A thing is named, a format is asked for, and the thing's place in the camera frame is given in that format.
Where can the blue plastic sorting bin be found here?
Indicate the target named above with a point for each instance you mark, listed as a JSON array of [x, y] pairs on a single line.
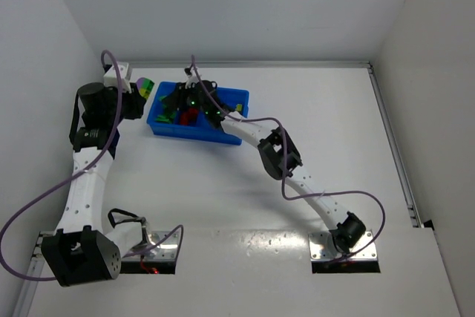
[[203, 130]]

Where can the metal base plate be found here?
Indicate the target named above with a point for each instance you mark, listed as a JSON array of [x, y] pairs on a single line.
[[322, 249], [162, 247]]

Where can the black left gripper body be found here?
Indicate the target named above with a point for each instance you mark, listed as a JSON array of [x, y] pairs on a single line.
[[134, 98]]

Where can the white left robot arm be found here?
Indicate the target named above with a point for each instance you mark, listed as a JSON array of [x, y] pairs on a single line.
[[79, 251]]

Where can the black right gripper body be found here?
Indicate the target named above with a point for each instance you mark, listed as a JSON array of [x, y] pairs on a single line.
[[182, 98]]

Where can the green square lego brick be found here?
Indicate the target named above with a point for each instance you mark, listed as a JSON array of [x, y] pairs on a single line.
[[166, 117]]

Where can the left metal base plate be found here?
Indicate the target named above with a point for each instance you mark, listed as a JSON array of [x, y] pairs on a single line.
[[162, 247]]

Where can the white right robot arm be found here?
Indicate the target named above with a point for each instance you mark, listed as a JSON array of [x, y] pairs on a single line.
[[283, 162]]

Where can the red long lego brick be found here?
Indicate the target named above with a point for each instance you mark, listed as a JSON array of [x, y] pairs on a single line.
[[189, 117]]

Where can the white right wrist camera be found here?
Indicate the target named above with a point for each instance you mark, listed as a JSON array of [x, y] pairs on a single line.
[[191, 75]]

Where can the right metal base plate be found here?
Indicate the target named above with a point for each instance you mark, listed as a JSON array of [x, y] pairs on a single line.
[[322, 249]]

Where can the green sloped lego brick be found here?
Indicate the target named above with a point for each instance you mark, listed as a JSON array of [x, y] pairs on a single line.
[[145, 87]]

